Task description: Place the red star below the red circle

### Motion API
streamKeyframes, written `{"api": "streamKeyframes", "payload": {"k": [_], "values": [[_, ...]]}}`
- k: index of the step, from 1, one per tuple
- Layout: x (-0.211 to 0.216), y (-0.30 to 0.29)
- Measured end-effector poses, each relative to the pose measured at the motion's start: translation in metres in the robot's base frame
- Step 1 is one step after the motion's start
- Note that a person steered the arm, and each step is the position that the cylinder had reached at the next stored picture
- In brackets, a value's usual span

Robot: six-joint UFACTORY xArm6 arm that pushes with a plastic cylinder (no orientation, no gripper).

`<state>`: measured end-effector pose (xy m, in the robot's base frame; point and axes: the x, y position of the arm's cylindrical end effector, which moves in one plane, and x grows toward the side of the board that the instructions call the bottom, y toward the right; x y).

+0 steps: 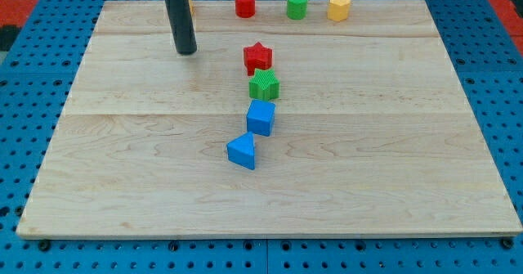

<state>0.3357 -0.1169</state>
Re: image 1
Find blue triangle block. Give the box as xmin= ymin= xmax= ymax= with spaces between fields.
xmin=226 ymin=132 xmax=255 ymax=170

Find yellow hexagon block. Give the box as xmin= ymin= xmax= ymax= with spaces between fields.
xmin=327 ymin=0 xmax=351 ymax=22

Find blue cube block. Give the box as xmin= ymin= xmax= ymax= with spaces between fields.
xmin=246 ymin=100 xmax=275 ymax=137

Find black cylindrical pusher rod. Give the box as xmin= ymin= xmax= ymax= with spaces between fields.
xmin=164 ymin=0 xmax=197 ymax=55

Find yellow block behind rod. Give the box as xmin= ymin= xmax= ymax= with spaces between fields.
xmin=188 ymin=0 xmax=194 ymax=16

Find red cylinder block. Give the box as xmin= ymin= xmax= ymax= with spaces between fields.
xmin=235 ymin=0 xmax=256 ymax=18

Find green star block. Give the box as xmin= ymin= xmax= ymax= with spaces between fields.
xmin=248 ymin=69 xmax=279 ymax=101

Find light wooden board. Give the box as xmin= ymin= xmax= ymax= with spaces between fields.
xmin=17 ymin=0 xmax=522 ymax=240

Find red star block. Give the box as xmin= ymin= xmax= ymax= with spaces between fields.
xmin=243 ymin=42 xmax=273 ymax=76

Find green cylinder block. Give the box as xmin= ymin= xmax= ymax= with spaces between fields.
xmin=286 ymin=0 xmax=308 ymax=20

